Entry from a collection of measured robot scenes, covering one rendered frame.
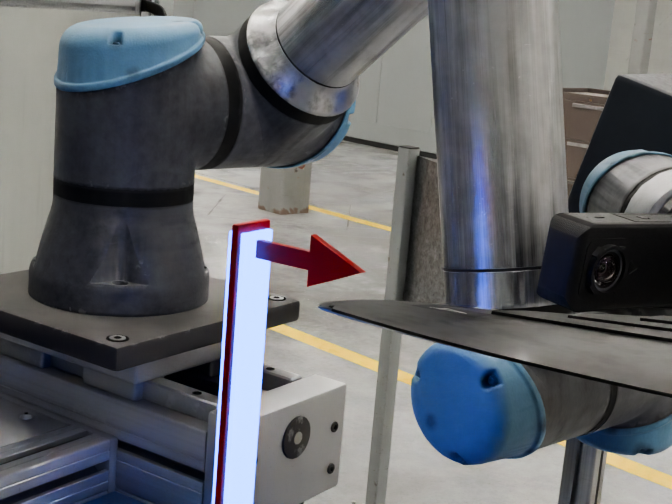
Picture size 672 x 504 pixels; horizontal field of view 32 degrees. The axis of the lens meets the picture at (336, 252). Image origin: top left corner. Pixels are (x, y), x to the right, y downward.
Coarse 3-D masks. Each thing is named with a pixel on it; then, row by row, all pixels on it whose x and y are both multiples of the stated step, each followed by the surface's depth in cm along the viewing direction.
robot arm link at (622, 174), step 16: (608, 160) 78; (624, 160) 76; (640, 160) 74; (656, 160) 73; (592, 176) 78; (608, 176) 76; (624, 176) 73; (640, 176) 71; (592, 192) 77; (608, 192) 74; (624, 192) 71; (592, 208) 76; (608, 208) 73; (624, 208) 70
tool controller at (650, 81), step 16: (624, 80) 101; (640, 80) 101; (656, 80) 105; (608, 96) 103; (624, 96) 102; (640, 96) 101; (656, 96) 100; (608, 112) 103; (624, 112) 102; (640, 112) 101; (656, 112) 100; (608, 128) 103; (624, 128) 102; (640, 128) 101; (656, 128) 100; (592, 144) 104; (608, 144) 103; (624, 144) 102; (640, 144) 101; (656, 144) 101; (592, 160) 104; (576, 176) 105; (576, 192) 105; (576, 208) 105
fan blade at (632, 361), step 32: (384, 320) 40; (416, 320) 41; (448, 320) 42; (480, 320) 43; (512, 320) 44; (544, 320) 44; (576, 320) 45; (608, 320) 45; (640, 320) 45; (480, 352) 38; (512, 352) 39; (544, 352) 39; (576, 352) 39; (608, 352) 40; (640, 352) 40; (640, 384) 37
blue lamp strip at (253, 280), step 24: (240, 264) 53; (264, 264) 54; (240, 288) 53; (264, 288) 55; (240, 312) 54; (264, 312) 55; (240, 336) 54; (264, 336) 56; (240, 360) 54; (240, 384) 55; (240, 408) 55; (240, 432) 55; (240, 456) 56; (240, 480) 56
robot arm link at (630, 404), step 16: (624, 400) 71; (640, 400) 72; (656, 400) 74; (624, 416) 72; (640, 416) 74; (656, 416) 75; (592, 432) 72; (608, 432) 75; (624, 432) 75; (640, 432) 75; (656, 432) 75; (608, 448) 75; (624, 448) 75; (640, 448) 75; (656, 448) 75
